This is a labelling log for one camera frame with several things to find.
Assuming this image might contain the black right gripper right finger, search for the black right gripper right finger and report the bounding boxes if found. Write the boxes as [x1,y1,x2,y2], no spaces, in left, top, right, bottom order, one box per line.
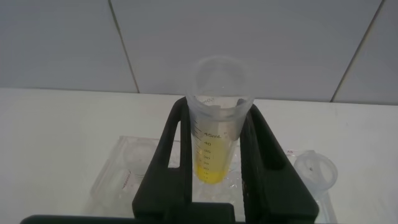
[239,103,320,223]

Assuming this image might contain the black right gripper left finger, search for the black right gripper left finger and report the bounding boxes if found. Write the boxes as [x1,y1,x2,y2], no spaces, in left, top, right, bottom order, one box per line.
[131,96,194,216]

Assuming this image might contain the test tube with blue pigment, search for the test tube with blue pigment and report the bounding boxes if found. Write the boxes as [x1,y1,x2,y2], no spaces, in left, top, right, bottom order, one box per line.
[293,149,339,200]

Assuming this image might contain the test tube with yellow pigment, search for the test tube with yellow pigment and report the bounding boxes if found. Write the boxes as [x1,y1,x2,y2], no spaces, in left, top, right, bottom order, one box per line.
[185,55,256,185]

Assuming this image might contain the test tube with red pigment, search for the test tube with red pigment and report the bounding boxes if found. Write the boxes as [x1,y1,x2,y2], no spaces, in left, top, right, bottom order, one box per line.
[108,167,147,195]

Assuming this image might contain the clear plastic test tube rack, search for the clear plastic test tube rack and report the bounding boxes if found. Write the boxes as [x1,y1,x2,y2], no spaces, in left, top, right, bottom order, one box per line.
[83,134,339,224]

